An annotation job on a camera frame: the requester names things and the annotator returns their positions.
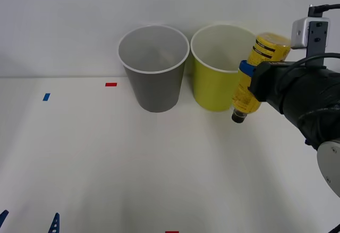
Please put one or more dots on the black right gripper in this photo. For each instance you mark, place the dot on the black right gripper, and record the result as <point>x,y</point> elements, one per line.
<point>271,81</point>

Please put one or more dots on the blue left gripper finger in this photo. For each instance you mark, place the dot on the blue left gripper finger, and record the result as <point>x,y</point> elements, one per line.
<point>54,225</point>
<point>3,215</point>

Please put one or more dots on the yellow bottle with black cap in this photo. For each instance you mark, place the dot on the yellow bottle with black cap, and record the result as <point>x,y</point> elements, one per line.
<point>265,50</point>

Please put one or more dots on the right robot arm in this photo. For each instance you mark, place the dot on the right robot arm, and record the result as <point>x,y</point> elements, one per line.
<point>313,97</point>

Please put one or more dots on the yellow-green plastic waste bin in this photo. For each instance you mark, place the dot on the yellow-green plastic waste bin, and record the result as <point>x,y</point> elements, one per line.
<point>212,92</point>

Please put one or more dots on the grey plastic waste bin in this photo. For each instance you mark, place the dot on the grey plastic waste bin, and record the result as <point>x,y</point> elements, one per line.
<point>155,92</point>

